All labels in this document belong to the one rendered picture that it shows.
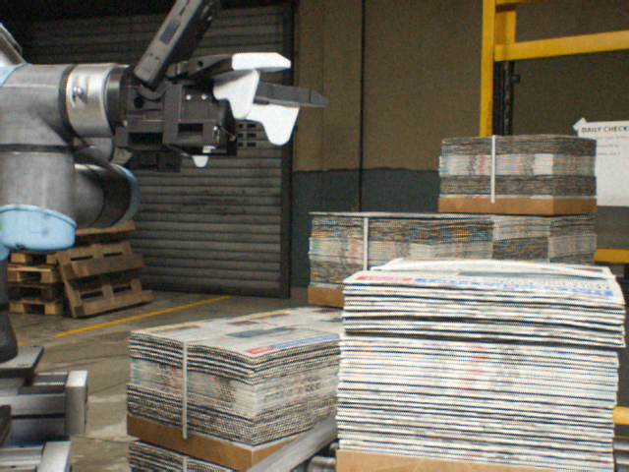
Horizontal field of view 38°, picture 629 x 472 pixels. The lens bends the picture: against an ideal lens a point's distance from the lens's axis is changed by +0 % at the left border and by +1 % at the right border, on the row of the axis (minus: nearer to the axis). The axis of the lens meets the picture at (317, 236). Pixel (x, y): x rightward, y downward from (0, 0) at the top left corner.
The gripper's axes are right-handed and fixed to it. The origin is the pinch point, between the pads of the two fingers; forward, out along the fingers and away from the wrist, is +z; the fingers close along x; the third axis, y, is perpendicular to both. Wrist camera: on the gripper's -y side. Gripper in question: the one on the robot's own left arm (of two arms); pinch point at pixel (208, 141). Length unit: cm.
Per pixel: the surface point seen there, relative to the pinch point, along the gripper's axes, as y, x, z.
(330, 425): 32, 88, -29
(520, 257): 25, 26, 82
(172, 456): 61, 30, -20
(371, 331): 11, 111, -44
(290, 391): 43, 48, -6
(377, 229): 18.0, 17.8, 38.5
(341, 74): -32, -534, 460
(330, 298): 37, 8, 34
